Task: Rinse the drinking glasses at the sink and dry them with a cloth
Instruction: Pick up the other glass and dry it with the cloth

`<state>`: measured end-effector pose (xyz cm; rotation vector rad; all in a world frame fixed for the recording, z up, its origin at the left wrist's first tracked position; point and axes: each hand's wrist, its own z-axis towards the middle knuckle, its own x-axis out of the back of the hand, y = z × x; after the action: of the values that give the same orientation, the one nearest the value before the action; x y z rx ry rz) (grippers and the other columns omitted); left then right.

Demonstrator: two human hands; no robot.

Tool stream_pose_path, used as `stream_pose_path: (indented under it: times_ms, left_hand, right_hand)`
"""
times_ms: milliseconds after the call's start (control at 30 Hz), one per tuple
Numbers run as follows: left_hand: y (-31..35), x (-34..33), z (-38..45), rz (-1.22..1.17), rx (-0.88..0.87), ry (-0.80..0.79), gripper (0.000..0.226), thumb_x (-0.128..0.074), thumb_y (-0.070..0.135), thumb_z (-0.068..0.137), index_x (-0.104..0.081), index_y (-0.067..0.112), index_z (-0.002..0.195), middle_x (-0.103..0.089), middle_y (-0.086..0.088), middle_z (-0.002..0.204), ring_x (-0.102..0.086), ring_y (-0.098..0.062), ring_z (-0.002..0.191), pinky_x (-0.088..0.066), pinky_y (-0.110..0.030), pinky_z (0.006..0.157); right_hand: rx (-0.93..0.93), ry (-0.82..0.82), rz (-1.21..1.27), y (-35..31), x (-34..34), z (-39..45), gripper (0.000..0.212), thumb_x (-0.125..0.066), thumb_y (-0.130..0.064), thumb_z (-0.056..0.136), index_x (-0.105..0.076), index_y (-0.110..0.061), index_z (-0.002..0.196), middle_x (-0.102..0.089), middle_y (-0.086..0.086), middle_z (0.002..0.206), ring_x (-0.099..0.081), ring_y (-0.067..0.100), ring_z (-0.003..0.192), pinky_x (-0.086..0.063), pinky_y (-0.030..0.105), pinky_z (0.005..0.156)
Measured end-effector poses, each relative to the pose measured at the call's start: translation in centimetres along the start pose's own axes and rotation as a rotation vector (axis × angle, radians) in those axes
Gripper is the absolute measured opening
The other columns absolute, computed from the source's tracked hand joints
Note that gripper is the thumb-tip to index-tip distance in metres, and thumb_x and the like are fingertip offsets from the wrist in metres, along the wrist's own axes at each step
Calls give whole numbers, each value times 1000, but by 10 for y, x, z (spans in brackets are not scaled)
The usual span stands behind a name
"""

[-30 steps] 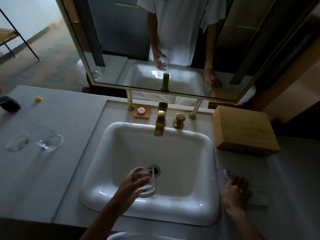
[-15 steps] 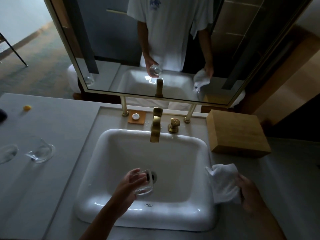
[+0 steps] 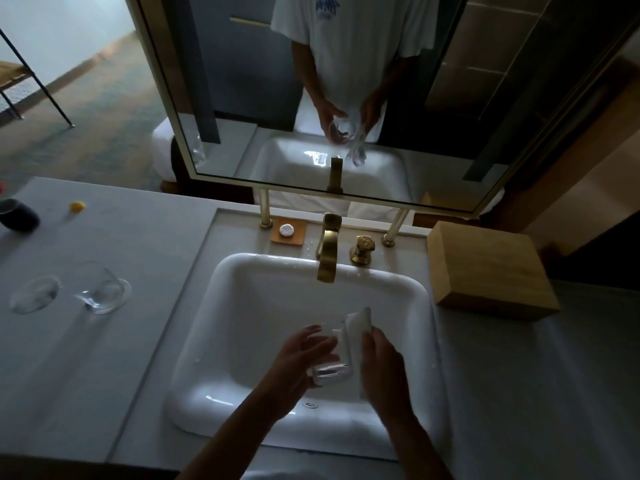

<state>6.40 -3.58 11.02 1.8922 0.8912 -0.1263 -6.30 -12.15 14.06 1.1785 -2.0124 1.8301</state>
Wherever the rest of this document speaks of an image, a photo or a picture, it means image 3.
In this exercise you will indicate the person's left hand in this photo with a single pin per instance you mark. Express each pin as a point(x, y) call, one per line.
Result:
point(292, 374)

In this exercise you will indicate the person's right hand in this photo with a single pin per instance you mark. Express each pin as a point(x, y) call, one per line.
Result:
point(385, 379)

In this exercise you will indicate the clear drinking glass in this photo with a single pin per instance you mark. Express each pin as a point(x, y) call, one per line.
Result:
point(102, 294)
point(330, 374)

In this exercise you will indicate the white towel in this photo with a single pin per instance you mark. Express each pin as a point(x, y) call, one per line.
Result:
point(357, 322)

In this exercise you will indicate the person's left forearm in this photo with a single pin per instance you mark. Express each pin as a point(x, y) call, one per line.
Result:
point(225, 444)

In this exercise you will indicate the person's right forearm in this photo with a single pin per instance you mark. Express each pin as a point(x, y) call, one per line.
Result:
point(420, 454)

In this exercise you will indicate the person's white shirt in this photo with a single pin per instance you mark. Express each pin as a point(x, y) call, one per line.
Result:
point(285, 476)

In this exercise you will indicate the white ceramic sink basin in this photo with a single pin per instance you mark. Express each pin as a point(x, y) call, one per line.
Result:
point(240, 304)

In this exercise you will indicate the gold faucet spout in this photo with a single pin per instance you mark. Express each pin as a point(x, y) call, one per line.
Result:
point(327, 254)

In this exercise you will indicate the orange soap dish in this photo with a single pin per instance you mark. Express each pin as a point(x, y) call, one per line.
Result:
point(300, 239)

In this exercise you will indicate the white wrapped round soap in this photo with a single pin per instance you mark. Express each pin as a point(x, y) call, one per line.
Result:
point(287, 230)

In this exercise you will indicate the wooden box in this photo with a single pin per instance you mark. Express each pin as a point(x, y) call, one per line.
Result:
point(490, 264)

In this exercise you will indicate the round paper coaster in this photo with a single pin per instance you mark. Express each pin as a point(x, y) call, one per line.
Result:
point(35, 294)
point(126, 297)

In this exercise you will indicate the small yellow cap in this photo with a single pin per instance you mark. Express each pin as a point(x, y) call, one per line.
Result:
point(77, 207)

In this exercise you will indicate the gold framed mirror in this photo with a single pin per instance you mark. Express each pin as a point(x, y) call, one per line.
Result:
point(240, 69)

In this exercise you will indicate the plastic bottle with red label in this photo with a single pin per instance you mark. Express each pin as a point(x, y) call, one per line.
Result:
point(20, 214)

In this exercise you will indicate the gold mirror support post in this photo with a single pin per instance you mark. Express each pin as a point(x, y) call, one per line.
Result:
point(396, 225)
point(265, 207)

